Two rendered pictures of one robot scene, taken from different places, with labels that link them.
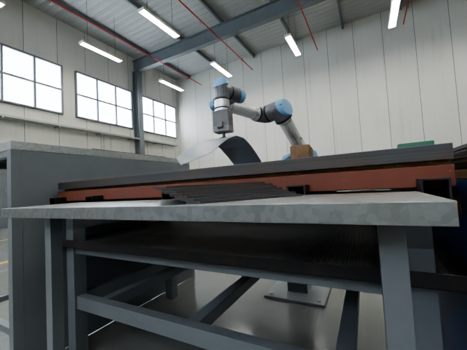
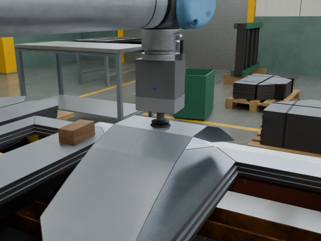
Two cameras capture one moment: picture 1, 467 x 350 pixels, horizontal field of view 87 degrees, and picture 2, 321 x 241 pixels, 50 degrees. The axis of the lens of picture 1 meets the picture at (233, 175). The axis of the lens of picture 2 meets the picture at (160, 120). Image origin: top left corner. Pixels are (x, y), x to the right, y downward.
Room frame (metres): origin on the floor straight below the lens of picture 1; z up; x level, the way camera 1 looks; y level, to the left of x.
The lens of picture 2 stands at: (1.92, 0.03, 1.23)
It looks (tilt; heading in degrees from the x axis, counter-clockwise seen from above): 16 degrees down; 180
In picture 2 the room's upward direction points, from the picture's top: straight up
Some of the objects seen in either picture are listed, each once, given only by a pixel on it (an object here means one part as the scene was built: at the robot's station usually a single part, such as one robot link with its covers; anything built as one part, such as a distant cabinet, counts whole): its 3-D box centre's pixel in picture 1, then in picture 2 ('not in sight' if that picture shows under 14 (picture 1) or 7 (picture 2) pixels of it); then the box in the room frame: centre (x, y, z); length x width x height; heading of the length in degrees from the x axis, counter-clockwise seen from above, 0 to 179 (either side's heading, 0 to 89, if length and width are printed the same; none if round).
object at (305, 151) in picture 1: (302, 154); (77, 131); (0.83, -0.24, 0.87); 0.12 x 0.06 x 0.05; 157
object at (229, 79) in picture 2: not in sight; (247, 52); (-5.30, 1.85, 0.58); 1.60 x 0.60 x 1.17; 154
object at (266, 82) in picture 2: not in sight; (265, 91); (-3.25, 1.64, 0.18); 1.20 x 0.80 x 0.37; 149
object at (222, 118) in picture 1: (221, 120); (164, 80); (1.21, 0.04, 1.11); 0.10 x 0.09 x 0.16; 158
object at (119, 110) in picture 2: not in sight; (85, 84); (-2.21, -0.85, 0.48); 1.50 x 0.70 x 0.95; 61
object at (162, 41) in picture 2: (221, 105); (162, 41); (1.22, 0.04, 1.19); 0.08 x 0.08 x 0.05
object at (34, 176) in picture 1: (130, 232); not in sight; (1.70, 0.72, 0.51); 1.30 x 0.04 x 1.01; 152
